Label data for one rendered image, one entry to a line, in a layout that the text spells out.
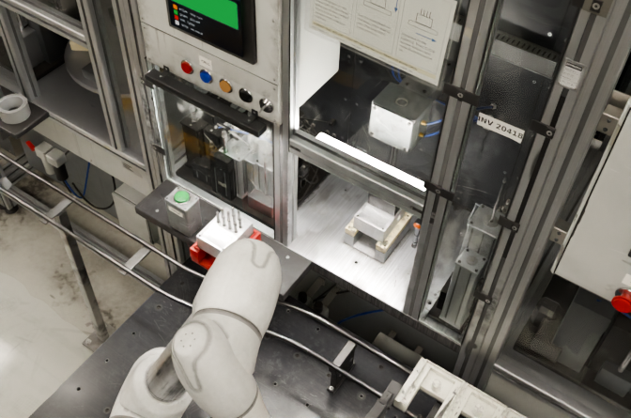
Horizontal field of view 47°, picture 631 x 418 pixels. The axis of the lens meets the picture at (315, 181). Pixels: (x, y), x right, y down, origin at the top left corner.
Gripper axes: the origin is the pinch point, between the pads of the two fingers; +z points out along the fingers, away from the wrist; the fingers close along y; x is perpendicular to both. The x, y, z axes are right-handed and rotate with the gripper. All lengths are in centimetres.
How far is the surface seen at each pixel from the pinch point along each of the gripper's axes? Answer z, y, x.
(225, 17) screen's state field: 17, 76, 60
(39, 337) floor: -15, -88, 139
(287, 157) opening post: 21, 39, 46
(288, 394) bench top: -6.1, -19.8, 26.3
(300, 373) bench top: 0.9, -19.8, 27.0
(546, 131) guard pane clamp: 20, 80, -11
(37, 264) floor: 9, -88, 167
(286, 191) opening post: 21, 26, 46
